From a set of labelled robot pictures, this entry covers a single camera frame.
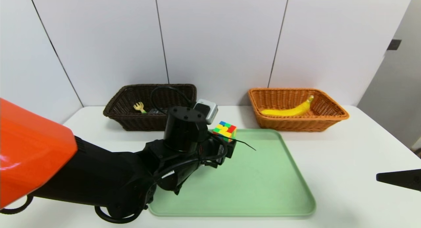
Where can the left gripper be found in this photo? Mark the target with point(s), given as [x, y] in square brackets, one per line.
[217, 152]

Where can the black face wash tube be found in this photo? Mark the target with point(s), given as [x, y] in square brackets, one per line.
[159, 111]

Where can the dark brown wicker basket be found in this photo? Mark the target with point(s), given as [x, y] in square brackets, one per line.
[125, 121]

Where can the orange wicker basket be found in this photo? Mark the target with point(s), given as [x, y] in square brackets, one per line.
[296, 124]

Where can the yellow banana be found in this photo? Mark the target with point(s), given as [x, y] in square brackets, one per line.
[286, 112]

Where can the dark wall bracket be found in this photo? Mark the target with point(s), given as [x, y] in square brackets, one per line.
[394, 45]

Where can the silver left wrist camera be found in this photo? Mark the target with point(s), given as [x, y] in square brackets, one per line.
[210, 109]

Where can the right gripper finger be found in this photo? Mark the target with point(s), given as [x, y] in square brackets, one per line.
[404, 179]

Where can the multicoloured puzzle cube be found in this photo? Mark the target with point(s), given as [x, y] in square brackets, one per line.
[225, 129]

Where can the light green plastic tray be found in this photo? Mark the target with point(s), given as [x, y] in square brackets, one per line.
[263, 188]

